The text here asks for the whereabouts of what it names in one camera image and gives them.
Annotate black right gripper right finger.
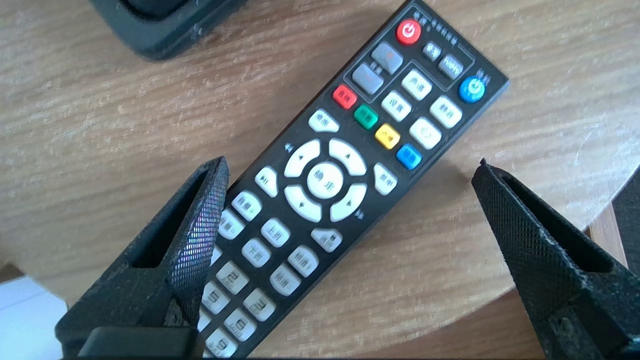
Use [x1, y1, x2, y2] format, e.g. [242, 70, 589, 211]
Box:
[470, 158, 640, 359]

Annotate black telephone handset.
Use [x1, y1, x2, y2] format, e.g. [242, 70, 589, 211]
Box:
[122, 0, 226, 23]

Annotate black remote control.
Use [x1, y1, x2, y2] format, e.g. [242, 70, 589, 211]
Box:
[197, 0, 510, 358]

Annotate round wooden side table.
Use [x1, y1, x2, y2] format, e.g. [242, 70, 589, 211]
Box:
[0, 0, 640, 358]

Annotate black and white desk telephone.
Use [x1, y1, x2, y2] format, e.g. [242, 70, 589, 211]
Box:
[90, 0, 248, 61]

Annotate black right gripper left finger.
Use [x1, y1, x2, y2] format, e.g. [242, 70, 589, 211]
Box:
[54, 156, 231, 358]

